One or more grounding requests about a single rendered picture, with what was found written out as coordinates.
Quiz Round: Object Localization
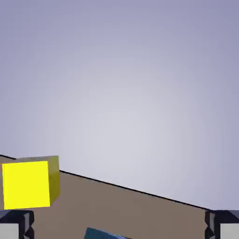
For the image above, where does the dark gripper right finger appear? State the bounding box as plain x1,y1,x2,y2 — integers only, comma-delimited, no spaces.
204,209,239,239

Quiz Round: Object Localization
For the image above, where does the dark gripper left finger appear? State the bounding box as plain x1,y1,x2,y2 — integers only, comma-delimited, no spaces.
0,210,35,239

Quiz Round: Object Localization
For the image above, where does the small blue cube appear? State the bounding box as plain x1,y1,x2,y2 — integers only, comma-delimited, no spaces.
84,227,133,239

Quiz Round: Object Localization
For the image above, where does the large yellow box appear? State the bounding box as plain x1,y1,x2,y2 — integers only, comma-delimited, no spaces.
1,155,61,211

